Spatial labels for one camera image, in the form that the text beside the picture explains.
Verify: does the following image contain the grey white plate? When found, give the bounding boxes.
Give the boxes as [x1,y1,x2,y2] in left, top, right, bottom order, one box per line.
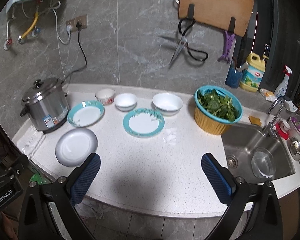
[55,128,98,167]

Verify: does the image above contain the teal rim plate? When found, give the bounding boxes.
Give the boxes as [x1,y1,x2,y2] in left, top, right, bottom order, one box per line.
[67,100,105,127]
[123,108,165,138]

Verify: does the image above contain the stainless steel sink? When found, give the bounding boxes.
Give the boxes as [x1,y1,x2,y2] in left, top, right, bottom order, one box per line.
[222,124,295,184]

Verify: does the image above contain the glass bowl in sink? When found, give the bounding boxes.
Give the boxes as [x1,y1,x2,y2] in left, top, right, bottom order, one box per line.
[251,147,276,179]

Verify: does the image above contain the yellow sponge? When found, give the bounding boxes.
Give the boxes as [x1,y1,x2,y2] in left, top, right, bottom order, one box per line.
[248,115,262,127]

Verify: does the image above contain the chrome faucet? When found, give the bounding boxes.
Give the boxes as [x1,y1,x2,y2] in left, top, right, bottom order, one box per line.
[262,96,285,137]

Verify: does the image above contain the teal yellow colander basket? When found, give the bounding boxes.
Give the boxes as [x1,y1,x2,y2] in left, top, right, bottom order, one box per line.
[194,85,243,135]

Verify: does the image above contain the green leafy vegetables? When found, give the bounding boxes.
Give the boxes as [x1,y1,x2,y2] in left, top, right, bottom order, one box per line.
[197,89,239,121]

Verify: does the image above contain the metal ladle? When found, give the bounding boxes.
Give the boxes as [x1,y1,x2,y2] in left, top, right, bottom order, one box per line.
[290,137,300,157]

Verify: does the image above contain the red cup holder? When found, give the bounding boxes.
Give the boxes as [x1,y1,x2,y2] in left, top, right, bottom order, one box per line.
[275,119,290,140]

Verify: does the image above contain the stainless steel rice cooker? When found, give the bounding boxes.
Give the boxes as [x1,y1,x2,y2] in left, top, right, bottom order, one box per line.
[20,77,69,133]

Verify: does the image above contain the red patterned small bowl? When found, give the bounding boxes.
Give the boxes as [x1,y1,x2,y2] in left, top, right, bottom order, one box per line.
[95,88,115,106]

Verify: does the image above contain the small white bowl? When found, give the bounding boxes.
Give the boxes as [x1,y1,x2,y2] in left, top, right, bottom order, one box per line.
[114,93,138,112]

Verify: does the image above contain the large white bowl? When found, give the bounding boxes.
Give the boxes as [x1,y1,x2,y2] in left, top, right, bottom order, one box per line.
[152,93,184,116]

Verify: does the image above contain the blue utensil cup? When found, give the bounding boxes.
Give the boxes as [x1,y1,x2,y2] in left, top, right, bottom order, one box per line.
[225,60,242,88]

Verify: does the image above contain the yellow dish soap bottle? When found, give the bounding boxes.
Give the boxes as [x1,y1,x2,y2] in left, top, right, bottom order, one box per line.
[239,53,269,92]

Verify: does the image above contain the white spray bottle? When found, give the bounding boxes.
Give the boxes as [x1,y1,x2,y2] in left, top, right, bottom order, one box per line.
[274,65,292,98]

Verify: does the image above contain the purple peeler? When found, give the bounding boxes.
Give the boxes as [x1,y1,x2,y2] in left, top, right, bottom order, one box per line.
[218,30,236,63]

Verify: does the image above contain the wooden cutting board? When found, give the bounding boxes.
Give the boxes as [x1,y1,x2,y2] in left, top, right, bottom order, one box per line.
[178,0,254,37]

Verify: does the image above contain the black handled kitchen scissors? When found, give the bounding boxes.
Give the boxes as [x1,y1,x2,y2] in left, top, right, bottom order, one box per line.
[170,18,209,65]

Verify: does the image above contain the yellow gas hose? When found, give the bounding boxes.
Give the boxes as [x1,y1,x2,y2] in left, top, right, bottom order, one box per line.
[17,11,39,45]

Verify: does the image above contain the white power cable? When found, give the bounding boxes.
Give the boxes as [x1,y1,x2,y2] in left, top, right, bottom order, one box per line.
[51,0,73,46]

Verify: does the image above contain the black power cable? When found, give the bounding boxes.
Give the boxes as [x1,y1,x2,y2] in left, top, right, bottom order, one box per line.
[64,22,88,83]

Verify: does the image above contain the wall power socket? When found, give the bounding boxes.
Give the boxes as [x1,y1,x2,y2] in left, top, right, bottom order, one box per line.
[66,14,88,32]

